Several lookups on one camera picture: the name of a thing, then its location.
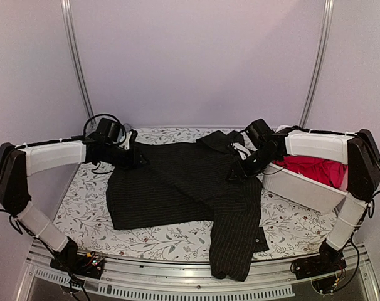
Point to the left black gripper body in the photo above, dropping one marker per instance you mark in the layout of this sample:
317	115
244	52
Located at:
121	160

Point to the black striped garment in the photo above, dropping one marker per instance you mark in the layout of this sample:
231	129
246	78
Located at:
187	181

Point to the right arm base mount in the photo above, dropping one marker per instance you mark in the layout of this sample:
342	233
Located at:
328	267

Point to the white plastic laundry basket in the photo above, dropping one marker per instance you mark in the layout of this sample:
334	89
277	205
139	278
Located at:
300	189

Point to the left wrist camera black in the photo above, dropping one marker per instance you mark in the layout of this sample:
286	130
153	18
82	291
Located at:
110	131

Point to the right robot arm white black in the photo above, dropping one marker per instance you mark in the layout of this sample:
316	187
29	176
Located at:
362	184

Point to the red garment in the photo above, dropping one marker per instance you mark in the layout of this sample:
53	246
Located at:
328	172

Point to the right aluminium frame post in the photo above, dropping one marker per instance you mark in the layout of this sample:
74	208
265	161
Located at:
319	61

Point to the aluminium front rail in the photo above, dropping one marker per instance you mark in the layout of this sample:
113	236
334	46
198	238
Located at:
139	279

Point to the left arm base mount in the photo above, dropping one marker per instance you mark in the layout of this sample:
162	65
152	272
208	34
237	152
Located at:
69	260

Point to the left aluminium frame post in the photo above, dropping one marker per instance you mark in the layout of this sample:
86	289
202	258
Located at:
75	56

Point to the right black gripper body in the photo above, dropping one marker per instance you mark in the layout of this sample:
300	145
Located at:
256	167

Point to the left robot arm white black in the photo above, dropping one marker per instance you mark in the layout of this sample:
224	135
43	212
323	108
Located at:
18	163

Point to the floral patterned table mat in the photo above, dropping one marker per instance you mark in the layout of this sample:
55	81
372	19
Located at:
289	228

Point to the aluminium frame post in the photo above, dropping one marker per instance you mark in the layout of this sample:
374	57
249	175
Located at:
75	56
319	61

